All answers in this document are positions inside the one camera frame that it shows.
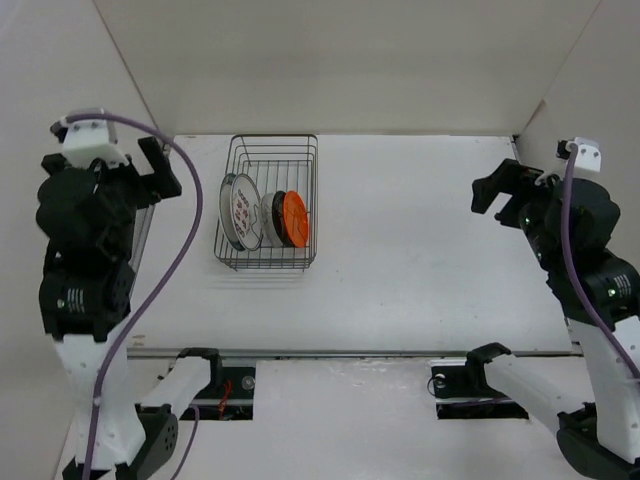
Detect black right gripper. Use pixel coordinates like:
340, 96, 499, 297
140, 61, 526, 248
472, 157, 565, 272

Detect green rimmed white plate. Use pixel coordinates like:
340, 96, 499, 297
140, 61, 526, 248
219, 173, 243, 251

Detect white plate red characters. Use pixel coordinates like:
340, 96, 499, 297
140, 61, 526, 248
230, 174, 263, 251

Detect clear glass plate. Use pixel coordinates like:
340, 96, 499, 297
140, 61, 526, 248
260, 193, 282, 248

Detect black round plate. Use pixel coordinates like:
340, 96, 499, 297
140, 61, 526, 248
272, 190, 288, 246

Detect orange round plate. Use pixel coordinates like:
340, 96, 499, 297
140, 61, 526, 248
283, 190, 310, 248

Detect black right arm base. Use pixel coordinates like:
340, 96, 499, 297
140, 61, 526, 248
427, 358, 529, 420

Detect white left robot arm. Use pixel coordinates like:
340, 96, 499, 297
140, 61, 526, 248
36, 137, 224, 479

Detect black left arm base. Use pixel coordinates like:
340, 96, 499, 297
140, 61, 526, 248
193, 360, 256, 421

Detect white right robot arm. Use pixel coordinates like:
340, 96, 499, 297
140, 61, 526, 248
462, 159, 639, 479

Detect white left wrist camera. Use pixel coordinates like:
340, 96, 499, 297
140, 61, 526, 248
50, 108, 128, 169

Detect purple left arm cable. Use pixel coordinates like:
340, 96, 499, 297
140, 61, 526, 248
64, 113, 205, 480

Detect grey wire dish rack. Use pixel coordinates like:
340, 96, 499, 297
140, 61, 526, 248
214, 134, 319, 270

